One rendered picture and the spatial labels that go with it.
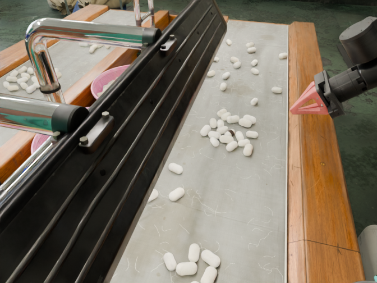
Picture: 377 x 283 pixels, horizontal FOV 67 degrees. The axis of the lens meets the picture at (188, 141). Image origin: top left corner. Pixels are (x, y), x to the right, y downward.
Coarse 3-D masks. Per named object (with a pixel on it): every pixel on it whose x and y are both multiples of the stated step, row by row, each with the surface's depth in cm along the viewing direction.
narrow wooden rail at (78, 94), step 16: (160, 16) 144; (128, 48) 114; (96, 64) 103; (112, 64) 104; (128, 64) 117; (80, 80) 94; (64, 96) 86; (80, 96) 88; (16, 144) 69; (0, 160) 65; (16, 160) 68; (0, 176) 64
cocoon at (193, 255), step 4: (192, 244) 50; (196, 244) 50; (192, 248) 50; (196, 248) 50; (192, 252) 49; (196, 252) 49; (188, 256) 49; (192, 256) 48; (196, 256) 49; (192, 260) 48; (196, 260) 49
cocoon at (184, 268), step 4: (180, 264) 47; (184, 264) 47; (188, 264) 47; (192, 264) 47; (176, 268) 47; (180, 268) 47; (184, 268) 47; (188, 268) 47; (192, 268) 47; (196, 268) 47; (180, 272) 47; (184, 272) 47; (188, 272) 47; (192, 272) 47
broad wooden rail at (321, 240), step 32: (288, 32) 135; (288, 64) 109; (320, 64) 103; (288, 96) 91; (288, 128) 78; (320, 128) 74; (288, 160) 68; (320, 160) 65; (288, 192) 61; (320, 192) 58; (288, 224) 55; (320, 224) 52; (352, 224) 52; (288, 256) 50; (320, 256) 48; (352, 256) 48
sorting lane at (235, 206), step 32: (256, 32) 135; (224, 64) 109; (256, 64) 109; (224, 96) 91; (256, 96) 91; (192, 128) 78; (256, 128) 78; (192, 160) 69; (224, 160) 69; (256, 160) 69; (160, 192) 61; (192, 192) 61; (224, 192) 61; (256, 192) 61; (160, 224) 55; (192, 224) 55; (224, 224) 55; (256, 224) 55; (128, 256) 50; (160, 256) 50; (224, 256) 50; (256, 256) 50
